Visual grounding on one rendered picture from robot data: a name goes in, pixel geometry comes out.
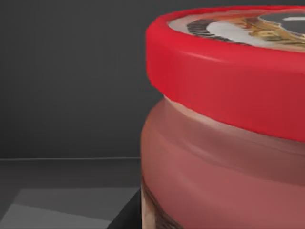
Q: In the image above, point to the brown jar with red lid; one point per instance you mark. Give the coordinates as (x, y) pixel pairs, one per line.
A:
(221, 143)

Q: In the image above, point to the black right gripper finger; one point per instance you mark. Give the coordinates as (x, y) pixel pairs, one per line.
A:
(129, 215)

